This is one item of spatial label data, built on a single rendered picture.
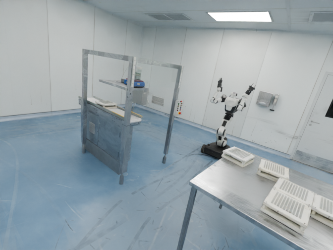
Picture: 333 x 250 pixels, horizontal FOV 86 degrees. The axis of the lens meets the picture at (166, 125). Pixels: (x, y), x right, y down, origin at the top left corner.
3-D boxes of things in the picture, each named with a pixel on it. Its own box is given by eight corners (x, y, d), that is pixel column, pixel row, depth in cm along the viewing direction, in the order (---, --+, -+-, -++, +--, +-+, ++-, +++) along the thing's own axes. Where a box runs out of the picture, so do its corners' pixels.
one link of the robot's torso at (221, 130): (216, 134, 387) (225, 116, 400) (224, 137, 378) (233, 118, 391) (215, 131, 375) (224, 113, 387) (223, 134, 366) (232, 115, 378)
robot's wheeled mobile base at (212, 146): (212, 145, 450) (215, 132, 439) (232, 153, 423) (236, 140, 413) (201, 152, 398) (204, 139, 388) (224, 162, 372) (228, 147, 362)
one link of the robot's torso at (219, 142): (217, 141, 415) (218, 126, 384) (225, 144, 405) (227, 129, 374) (214, 146, 407) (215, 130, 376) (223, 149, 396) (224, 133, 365)
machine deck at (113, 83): (148, 91, 248) (148, 88, 247) (126, 91, 220) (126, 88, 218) (120, 83, 284) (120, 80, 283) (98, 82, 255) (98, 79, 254)
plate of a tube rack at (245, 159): (254, 157, 189) (255, 156, 189) (244, 163, 173) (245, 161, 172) (234, 148, 206) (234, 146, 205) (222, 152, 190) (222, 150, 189)
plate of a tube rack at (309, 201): (313, 194, 140) (314, 192, 139) (310, 209, 122) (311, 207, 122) (279, 178, 155) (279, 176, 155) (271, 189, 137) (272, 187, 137)
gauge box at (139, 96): (146, 104, 254) (148, 90, 248) (140, 104, 246) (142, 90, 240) (136, 100, 267) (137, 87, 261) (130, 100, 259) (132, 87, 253)
